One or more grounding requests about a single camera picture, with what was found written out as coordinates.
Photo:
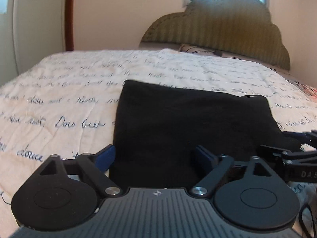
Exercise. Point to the script printed blanket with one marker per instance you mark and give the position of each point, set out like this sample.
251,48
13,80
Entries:
74,91

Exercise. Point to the brown wooden door frame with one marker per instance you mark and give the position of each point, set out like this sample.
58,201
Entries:
69,14

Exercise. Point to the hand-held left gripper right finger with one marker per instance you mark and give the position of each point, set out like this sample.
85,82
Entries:
204,157

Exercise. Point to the olive scalloped headboard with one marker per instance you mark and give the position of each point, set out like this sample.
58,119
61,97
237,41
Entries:
223,24

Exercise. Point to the patterned pillow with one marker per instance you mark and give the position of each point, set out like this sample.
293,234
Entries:
195,48

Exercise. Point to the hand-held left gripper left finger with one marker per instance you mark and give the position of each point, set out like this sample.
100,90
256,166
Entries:
109,157

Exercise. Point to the black pants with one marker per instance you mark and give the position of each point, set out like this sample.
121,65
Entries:
185,119

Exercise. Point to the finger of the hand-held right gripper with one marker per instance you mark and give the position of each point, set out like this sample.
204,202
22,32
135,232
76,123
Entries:
301,136
284,155

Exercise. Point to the colourful patterned cloth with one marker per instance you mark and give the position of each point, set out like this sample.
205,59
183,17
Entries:
308,90

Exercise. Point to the white door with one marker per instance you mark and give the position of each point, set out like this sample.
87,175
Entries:
32,37

